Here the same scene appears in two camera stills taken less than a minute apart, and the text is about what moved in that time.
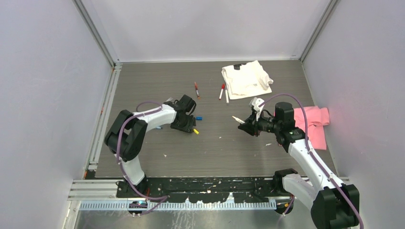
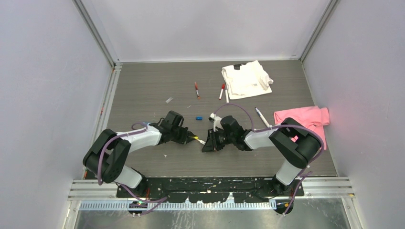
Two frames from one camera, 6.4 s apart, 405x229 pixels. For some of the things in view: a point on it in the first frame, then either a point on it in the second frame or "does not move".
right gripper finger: x=248 y=127 -> x=209 y=145
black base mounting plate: x=203 y=190 does not move
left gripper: x=188 y=128 -> x=186 y=136
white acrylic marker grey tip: x=227 y=97 does not move
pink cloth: x=317 y=118 does not move
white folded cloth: x=247 y=79 does not move
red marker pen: x=197 y=91 does not move
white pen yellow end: x=239 y=120 -> x=202 y=141
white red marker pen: x=219 y=98 does not move
